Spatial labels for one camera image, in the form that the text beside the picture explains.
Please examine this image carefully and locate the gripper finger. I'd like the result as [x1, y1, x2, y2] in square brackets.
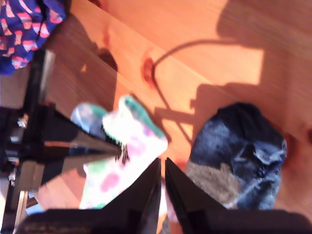
[21, 148, 120, 191]
[33, 106, 123, 155]
[164, 157, 228, 234]
[104, 157, 162, 234]

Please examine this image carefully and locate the pastel tie-dye sock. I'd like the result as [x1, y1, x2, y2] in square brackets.
[70, 95, 179, 223]

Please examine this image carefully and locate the purple sock with pink squares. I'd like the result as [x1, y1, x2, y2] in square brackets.
[0, 0, 67, 77]

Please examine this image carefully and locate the dark grey sock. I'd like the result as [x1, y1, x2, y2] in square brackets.
[186, 102, 289, 211]

